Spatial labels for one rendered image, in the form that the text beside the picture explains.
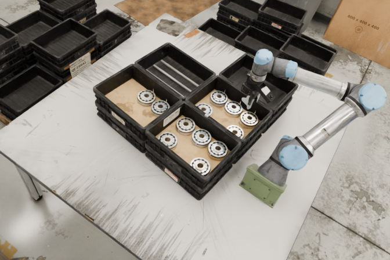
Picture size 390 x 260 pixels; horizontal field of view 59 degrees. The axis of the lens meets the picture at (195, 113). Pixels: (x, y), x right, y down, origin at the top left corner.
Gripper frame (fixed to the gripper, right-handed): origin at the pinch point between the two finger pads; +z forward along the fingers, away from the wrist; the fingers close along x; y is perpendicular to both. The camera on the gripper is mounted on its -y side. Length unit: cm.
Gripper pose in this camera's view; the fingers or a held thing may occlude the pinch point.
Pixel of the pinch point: (252, 105)
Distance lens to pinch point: 182.6
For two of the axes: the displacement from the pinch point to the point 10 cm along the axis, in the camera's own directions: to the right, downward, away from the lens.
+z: -0.6, 6.0, 8.0
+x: -6.7, 5.7, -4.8
